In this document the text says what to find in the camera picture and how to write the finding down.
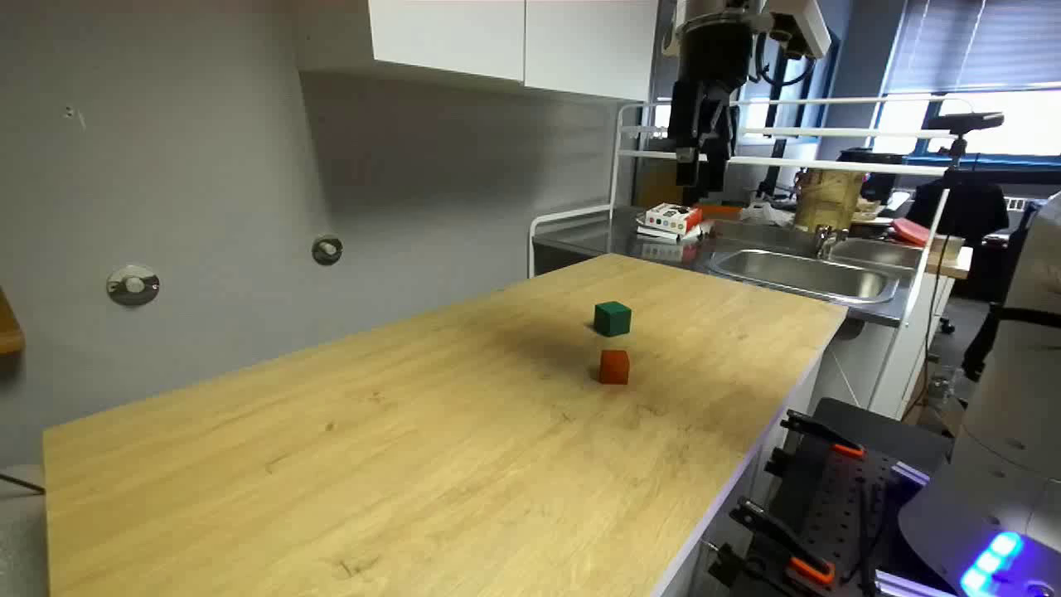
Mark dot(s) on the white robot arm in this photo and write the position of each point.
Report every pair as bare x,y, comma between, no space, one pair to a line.
793,24

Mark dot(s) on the orange block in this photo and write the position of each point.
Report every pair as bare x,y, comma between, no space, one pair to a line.
614,366

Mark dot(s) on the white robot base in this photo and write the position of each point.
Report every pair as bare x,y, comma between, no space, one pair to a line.
989,518

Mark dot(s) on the white wall cabinet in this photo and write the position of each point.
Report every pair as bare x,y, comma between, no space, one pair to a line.
584,46

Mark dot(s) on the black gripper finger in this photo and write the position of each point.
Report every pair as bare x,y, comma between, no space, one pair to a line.
712,178
687,180

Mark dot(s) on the black orange clamp lower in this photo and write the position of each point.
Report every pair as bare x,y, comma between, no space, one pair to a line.
790,569

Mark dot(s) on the round wall socket left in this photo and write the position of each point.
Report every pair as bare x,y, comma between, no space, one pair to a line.
132,286

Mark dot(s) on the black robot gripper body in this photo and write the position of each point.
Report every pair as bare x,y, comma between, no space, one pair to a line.
712,57

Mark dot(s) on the black orange clamp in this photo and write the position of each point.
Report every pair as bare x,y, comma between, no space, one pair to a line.
790,569
822,432

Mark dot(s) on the round wall socket right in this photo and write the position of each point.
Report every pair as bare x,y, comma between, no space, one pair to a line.
326,249

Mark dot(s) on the round wall socket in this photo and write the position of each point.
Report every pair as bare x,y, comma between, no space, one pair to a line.
132,286
326,249

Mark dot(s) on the stainless steel sink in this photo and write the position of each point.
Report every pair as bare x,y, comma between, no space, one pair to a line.
808,275

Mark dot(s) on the black perforated cart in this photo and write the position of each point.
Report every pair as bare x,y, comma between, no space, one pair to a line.
851,510

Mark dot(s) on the red white box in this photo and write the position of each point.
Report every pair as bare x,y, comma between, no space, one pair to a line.
678,224

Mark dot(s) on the green block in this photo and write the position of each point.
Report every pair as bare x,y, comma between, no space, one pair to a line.
610,319

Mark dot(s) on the beige jar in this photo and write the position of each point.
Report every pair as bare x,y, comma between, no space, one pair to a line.
827,199

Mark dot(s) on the black orange clamp upper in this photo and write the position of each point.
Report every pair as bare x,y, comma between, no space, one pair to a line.
822,432

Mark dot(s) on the black camera on stand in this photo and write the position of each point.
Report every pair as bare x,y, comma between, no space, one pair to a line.
958,126

